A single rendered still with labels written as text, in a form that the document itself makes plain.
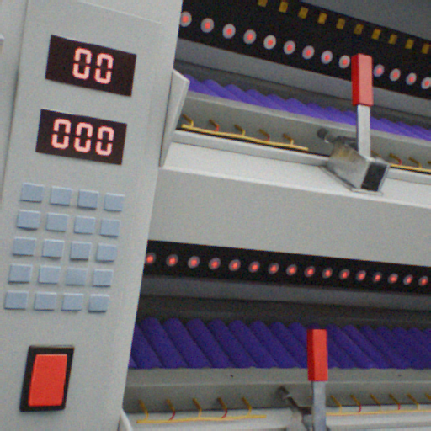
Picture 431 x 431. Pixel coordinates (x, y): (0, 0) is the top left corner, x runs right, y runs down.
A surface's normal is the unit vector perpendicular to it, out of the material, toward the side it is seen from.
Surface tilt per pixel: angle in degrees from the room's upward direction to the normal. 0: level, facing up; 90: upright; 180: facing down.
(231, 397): 109
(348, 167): 90
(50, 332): 90
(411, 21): 90
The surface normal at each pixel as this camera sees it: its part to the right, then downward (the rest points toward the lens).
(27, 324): 0.51, 0.12
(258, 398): 0.43, 0.44
